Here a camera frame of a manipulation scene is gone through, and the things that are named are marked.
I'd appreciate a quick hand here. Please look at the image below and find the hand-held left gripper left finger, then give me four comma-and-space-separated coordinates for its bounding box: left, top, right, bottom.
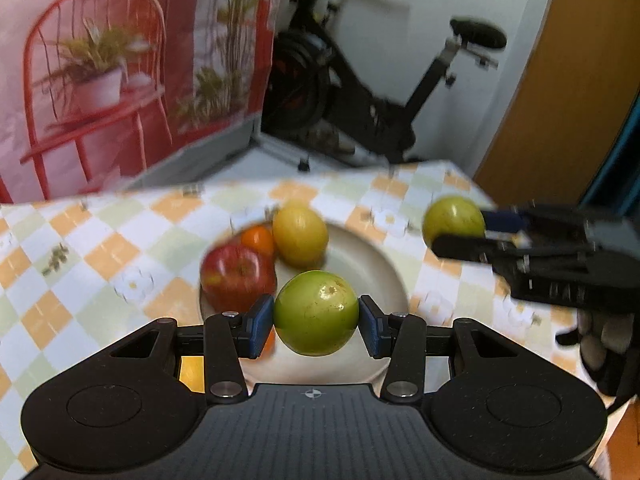
107, 295, 275, 405

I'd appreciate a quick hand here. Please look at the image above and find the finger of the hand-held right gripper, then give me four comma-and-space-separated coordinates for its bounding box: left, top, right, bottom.
432, 234, 531, 273
482, 202, 586, 235

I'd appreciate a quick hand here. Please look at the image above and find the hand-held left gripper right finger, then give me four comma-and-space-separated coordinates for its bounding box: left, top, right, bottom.
359, 295, 531, 405

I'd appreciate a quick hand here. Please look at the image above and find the green apple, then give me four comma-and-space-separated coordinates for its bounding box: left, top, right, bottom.
273, 270, 360, 357
422, 196, 487, 251

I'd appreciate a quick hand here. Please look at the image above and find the red apple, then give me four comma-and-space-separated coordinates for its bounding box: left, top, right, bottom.
200, 244, 277, 313

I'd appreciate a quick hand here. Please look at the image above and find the beige plate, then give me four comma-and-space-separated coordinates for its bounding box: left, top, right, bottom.
199, 220, 411, 386

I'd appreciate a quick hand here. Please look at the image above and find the small orange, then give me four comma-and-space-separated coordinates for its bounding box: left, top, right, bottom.
241, 226, 277, 261

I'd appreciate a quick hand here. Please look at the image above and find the yellow lemon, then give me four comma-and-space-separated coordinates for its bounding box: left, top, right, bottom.
272, 200, 329, 268

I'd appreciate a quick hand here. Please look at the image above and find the person's right hand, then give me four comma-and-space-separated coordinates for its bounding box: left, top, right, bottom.
555, 309, 640, 399

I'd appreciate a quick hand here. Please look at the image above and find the teal curtain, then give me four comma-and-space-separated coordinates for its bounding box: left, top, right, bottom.
580, 105, 640, 211

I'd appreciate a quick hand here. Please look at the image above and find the orange wooden door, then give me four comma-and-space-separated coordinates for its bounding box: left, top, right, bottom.
472, 0, 640, 206

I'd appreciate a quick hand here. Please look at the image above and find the checkered floral tablecloth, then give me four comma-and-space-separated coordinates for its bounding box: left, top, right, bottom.
0, 160, 640, 480

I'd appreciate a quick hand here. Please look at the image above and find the black exercise bike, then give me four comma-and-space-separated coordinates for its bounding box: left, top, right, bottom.
262, 0, 508, 171

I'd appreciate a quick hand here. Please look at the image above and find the printed pink backdrop cloth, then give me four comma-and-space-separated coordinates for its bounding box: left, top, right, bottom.
0, 0, 288, 206

